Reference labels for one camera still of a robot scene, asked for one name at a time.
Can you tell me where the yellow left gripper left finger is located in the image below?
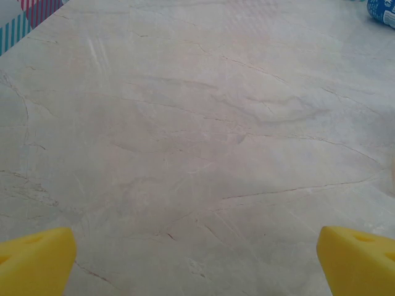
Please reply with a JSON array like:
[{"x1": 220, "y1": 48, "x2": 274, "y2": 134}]
[{"x1": 0, "y1": 227, "x2": 77, "y2": 296}]

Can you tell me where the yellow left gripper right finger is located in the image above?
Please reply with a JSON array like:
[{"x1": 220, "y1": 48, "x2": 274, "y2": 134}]
[{"x1": 317, "y1": 226, "x2": 395, "y2": 296}]

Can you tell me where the blue label plastic bottle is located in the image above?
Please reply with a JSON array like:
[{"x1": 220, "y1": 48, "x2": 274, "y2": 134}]
[{"x1": 366, "y1": 0, "x2": 395, "y2": 30}]

